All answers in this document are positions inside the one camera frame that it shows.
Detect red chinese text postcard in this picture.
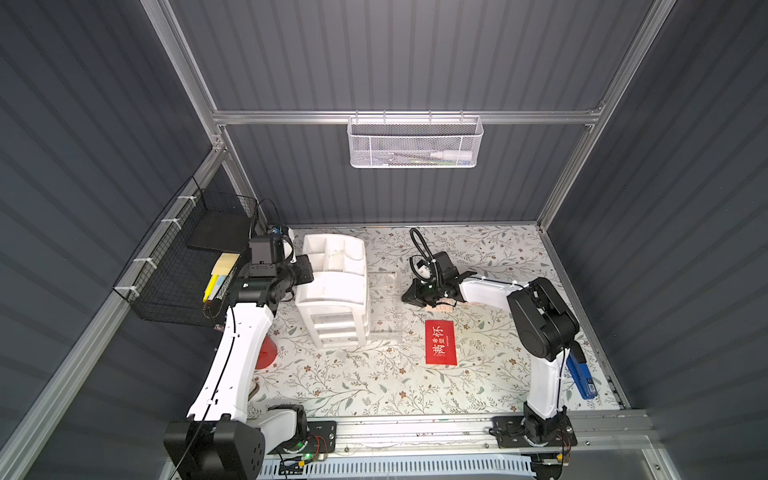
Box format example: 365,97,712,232
425,320,458,366

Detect clear plastic drawer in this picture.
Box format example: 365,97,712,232
368,271,405,346

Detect white desk drawer organizer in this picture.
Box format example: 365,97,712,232
295,234,369,349

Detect beige good luck postcard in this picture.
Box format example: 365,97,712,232
425,298,458,312

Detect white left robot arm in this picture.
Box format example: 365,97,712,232
163,231,313,479

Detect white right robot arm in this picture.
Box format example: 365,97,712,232
402,252,580,445

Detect yellow sticky notes pad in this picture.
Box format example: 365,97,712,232
211,253,240,276

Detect red pencil cup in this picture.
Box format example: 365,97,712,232
255,335,278,370

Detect black notebook in basket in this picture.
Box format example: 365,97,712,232
186,211,252,254

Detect white marker in basket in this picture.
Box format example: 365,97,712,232
429,150,474,164

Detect blue stapler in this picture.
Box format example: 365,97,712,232
566,342,598,400

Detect black right camera cable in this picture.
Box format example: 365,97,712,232
409,227,442,283

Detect black wire wall basket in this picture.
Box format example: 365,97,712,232
113,178,257,327

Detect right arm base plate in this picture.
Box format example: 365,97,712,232
488,413,578,450

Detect white wire mesh basket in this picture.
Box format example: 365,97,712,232
346,115,484,169

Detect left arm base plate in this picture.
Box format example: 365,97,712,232
301,420,338,455

